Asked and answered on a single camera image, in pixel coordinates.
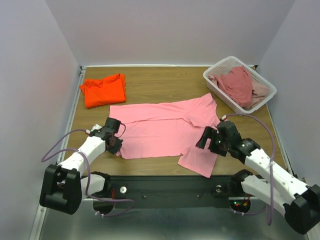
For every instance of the folded orange t shirt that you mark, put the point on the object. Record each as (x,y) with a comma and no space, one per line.
(105,91)

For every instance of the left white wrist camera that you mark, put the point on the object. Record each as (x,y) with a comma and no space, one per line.
(95,127)

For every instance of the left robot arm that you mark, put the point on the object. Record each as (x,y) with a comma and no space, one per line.
(66,184)

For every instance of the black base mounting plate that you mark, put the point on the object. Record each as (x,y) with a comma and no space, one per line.
(180,191)

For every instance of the dusty rose t shirt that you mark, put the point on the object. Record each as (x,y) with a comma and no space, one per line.
(237,84)

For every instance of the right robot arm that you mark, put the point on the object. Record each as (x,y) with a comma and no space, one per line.
(294,199)

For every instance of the aluminium frame rail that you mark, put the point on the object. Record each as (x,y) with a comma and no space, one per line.
(314,233)
(41,210)

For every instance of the aluminium frame rail left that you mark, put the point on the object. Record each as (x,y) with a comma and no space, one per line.
(41,210)

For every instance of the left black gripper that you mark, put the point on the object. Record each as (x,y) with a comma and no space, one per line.
(118,146)

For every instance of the pale pink t shirt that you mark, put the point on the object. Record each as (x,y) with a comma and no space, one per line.
(259,93)

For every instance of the aluminium frame rail right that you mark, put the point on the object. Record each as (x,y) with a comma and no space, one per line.
(314,233)

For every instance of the bright pink t shirt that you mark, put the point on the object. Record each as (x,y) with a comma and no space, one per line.
(168,129)

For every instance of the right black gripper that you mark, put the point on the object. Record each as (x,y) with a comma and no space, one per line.
(215,139)

